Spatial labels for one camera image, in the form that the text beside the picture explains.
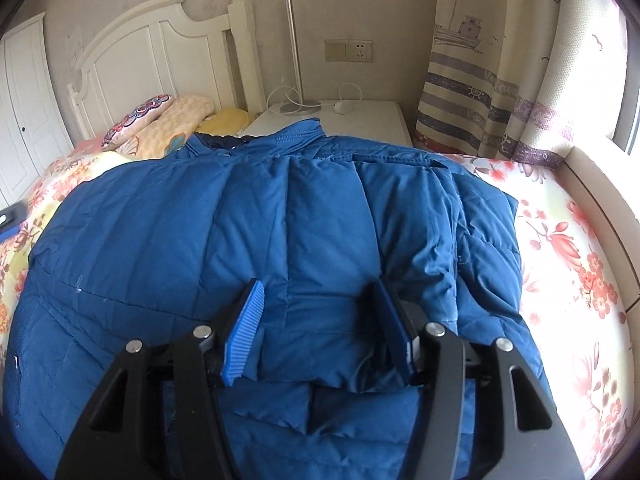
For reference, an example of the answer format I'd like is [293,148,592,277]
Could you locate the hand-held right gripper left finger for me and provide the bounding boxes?
[54,279,266,480]

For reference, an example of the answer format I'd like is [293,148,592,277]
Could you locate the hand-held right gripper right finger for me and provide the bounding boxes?
[372,279,586,480]

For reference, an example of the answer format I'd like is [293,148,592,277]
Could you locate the blue puffer jacket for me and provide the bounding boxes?
[0,117,551,480]

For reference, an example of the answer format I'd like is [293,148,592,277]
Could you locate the white wardrobe door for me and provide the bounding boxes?
[0,12,76,206]

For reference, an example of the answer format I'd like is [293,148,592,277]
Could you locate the mandala patterned pillow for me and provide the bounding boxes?
[101,94,173,151]

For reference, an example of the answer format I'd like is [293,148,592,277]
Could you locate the floral bed sheet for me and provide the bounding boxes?
[0,137,632,480]

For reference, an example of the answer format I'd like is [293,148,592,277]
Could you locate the white wooden headboard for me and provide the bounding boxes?
[67,0,266,141]

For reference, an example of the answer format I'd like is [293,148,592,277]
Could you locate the peach patterned pillow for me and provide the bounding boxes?
[135,94,216,160]

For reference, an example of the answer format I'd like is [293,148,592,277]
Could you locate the yellow pillow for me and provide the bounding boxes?
[200,107,250,136]

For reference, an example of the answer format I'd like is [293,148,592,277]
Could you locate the white nightstand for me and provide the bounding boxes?
[240,99,413,148]

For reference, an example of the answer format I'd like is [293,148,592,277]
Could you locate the striped boat print curtain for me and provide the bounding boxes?
[414,0,628,170]

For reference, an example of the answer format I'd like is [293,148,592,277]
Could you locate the white lamp cable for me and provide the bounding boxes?
[266,84,366,114]

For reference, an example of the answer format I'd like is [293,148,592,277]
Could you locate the beige wall socket panel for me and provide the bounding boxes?
[324,38,373,63]

